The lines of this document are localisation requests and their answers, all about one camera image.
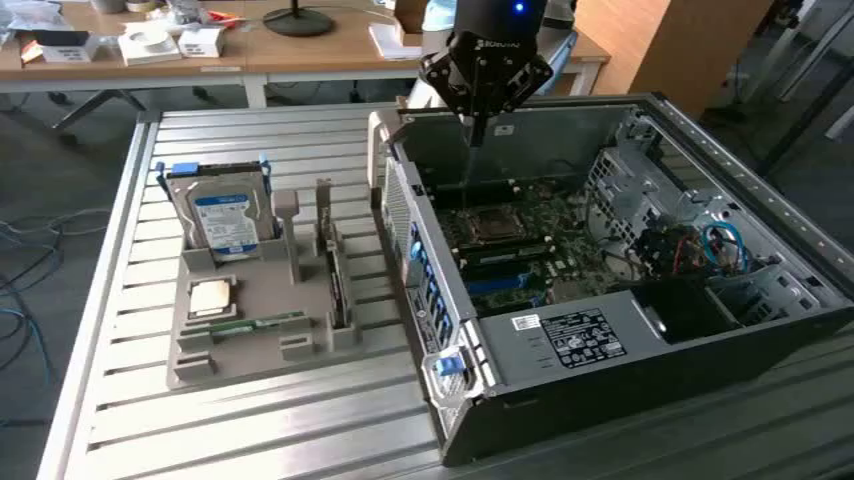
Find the hard disk with blue bracket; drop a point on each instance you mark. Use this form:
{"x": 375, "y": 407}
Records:
{"x": 227, "y": 220}

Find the green motherboard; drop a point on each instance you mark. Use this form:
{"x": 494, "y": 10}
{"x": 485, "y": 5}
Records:
{"x": 567, "y": 240}

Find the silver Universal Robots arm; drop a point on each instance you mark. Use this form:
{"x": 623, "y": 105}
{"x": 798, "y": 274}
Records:
{"x": 437, "y": 15}

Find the blue case latch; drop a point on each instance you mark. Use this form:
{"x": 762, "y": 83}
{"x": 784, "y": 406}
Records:
{"x": 449, "y": 365}

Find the green RAM stick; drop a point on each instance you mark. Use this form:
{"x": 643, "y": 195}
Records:
{"x": 247, "y": 323}

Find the wooden desk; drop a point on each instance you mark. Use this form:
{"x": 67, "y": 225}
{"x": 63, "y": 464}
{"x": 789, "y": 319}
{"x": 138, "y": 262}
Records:
{"x": 100, "y": 69}

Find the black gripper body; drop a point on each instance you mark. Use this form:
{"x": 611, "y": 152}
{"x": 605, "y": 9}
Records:
{"x": 497, "y": 30}

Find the white box with tape roll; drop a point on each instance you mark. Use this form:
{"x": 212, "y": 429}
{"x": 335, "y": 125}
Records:
{"x": 150, "y": 47}

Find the brown cardboard box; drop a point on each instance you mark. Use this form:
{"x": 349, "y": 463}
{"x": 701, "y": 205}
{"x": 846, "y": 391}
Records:
{"x": 409, "y": 17}

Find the blue expansion slot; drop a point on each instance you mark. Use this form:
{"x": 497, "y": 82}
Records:
{"x": 497, "y": 288}

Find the black open PC case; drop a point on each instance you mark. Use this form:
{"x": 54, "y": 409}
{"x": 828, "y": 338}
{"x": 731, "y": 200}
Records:
{"x": 601, "y": 415}

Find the metal CPU socket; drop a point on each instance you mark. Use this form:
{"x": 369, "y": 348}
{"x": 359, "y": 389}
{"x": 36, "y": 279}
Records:
{"x": 497, "y": 222}

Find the grey parts rack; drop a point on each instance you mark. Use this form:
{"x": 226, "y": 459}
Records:
{"x": 267, "y": 310}

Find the small white box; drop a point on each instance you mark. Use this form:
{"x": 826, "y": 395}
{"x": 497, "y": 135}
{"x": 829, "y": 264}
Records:
{"x": 200, "y": 42}

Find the RAM stick with white label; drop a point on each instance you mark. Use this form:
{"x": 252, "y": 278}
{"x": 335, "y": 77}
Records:
{"x": 507, "y": 255}

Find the grey power supply unit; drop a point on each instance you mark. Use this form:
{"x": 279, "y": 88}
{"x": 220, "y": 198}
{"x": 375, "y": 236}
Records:
{"x": 507, "y": 355}

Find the black and white box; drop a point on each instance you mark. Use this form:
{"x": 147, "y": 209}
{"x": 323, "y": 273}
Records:
{"x": 63, "y": 47}

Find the CPU chip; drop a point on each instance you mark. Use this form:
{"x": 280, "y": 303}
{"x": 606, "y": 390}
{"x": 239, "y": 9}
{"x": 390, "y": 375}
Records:
{"x": 210, "y": 297}

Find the black lamp base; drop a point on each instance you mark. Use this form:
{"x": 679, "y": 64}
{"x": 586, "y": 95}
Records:
{"x": 296, "y": 22}

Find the white paper stack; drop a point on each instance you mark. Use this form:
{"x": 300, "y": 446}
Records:
{"x": 390, "y": 45}

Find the wooden cabinet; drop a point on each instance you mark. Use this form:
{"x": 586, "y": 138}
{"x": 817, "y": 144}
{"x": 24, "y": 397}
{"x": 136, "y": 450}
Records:
{"x": 701, "y": 50}

